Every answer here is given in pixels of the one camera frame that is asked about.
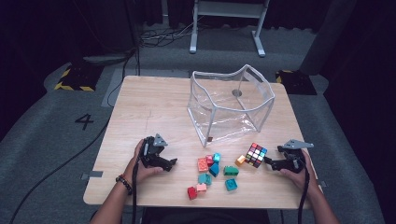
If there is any green toy block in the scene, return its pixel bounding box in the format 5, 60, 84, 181
223, 165, 240, 176

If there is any black yellow striped floor base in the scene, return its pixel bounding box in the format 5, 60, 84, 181
54, 63, 106, 92

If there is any multicoloured puzzle cube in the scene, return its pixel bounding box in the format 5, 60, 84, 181
245, 142, 268, 169

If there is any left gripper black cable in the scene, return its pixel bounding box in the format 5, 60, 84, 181
131, 160, 140, 224

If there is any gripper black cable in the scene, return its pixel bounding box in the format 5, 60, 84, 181
297, 158, 311, 224
131, 160, 140, 224

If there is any teal toy block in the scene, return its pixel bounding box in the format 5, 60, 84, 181
198, 173, 213, 187
224, 177, 239, 192

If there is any person's right hand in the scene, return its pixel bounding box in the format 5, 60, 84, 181
278, 148, 320, 196

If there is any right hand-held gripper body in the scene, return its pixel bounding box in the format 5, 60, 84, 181
276, 138, 315, 175

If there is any blue toy block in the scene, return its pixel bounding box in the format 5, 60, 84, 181
208, 162, 220, 177

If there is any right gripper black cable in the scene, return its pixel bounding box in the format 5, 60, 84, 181
297, 158, 311, 224

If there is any large coral toy block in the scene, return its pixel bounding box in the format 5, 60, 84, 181
197, 157, 209, 173

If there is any bundle of floor cables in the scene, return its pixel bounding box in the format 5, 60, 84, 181
138, 15, 204, 49

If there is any long black floor cable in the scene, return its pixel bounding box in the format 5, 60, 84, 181
8, 46, 141, 224

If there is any white metal stand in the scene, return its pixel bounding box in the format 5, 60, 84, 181
189, 0, 271, 58

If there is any person's left hand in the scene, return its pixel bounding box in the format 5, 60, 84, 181
123, 139, 164, 188

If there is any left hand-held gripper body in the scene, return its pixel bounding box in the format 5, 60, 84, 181
138, 133, 169, 168

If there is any clear plastic bag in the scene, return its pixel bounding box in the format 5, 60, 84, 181
186, 63, 276, 147

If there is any beaded bracelet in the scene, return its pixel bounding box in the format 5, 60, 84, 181
115, 175, 134, 195

